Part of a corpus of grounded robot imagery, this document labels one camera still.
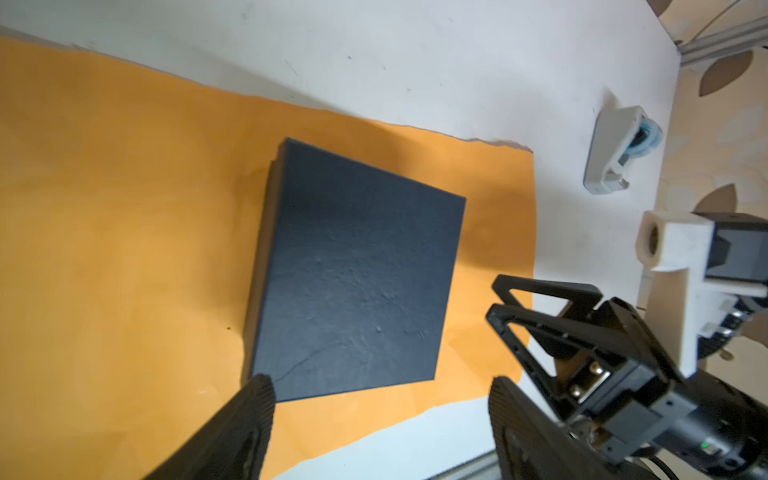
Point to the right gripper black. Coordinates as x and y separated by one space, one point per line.
622 380

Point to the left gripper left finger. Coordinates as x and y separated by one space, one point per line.
233 444

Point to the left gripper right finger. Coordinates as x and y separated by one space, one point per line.
530 446

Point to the black gift box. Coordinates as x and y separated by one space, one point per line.
351 278

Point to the orange wrapping paper sheet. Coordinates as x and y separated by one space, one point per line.
130 205

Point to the white tape dispenser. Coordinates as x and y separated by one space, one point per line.
620 137

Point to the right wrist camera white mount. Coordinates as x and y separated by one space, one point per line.
709 276

